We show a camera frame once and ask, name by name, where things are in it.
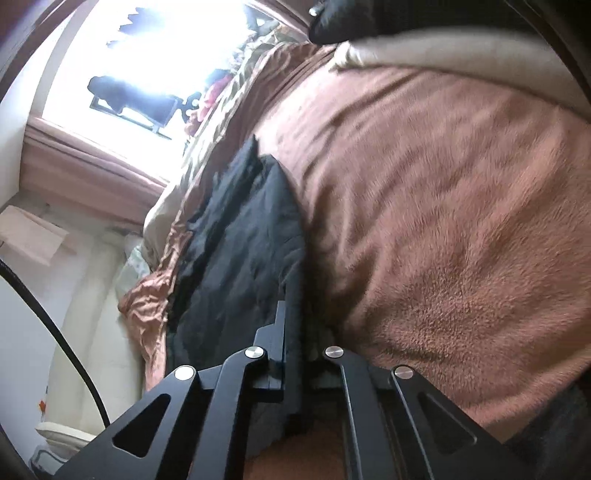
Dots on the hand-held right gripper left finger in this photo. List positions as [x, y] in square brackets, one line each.
[272, 341]

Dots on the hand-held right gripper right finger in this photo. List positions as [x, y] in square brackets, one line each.
[339, 365]

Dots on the black shirt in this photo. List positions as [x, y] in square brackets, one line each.
[240, 258]

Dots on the folded black clothes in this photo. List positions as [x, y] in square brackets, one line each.
[392, 18]

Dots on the pale patterned pillow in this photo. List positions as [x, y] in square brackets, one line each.
[134, 272]

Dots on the brown blanket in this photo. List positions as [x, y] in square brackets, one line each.
[438, 230]

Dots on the cream padded headboard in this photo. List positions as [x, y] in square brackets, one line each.
[92, 332]

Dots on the pink curtain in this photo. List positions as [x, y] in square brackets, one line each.
[92, 157]

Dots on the hanging dark jacket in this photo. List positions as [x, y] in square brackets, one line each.
[152, 110]

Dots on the cream hanging cloth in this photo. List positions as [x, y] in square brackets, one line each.
[32, 233]

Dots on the hanging dark garment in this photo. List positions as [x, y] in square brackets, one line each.
[108, 90]

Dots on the folded white bedding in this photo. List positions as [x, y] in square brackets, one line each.
[452, 60]

